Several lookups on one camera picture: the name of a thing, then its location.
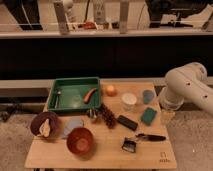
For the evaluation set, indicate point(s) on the orange carrot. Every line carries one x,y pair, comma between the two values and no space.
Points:
88,95

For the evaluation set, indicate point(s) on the green sponge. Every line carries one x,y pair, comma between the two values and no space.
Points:
148,116

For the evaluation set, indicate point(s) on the black binder clip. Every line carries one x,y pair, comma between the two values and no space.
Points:
129,145

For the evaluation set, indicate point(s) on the white paper cup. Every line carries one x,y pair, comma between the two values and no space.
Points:
129,101

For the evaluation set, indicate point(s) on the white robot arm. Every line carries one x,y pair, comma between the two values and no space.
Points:
187,82

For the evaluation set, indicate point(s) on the orange-red bowl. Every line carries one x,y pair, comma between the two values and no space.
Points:
80,141

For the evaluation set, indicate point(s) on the cream banana piece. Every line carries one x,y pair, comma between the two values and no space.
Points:
44,129

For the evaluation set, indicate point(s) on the black rectangular block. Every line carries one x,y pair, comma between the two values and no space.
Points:
127,122

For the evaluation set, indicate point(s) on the small metallic dark object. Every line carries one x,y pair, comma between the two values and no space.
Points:
92,114

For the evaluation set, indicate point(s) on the dark grape bunch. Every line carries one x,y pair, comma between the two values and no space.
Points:
108,116

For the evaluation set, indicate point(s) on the black handled brush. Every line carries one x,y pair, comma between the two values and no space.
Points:
150,137

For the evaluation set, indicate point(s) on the orange fruit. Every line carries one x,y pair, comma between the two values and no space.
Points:
111,90

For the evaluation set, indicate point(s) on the metal spoon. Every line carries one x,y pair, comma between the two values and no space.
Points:
57,98

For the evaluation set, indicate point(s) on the blue-grey small cup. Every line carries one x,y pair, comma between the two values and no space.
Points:
148,96

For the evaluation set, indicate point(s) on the green plastic tray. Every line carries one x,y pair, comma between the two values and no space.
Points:
73,91

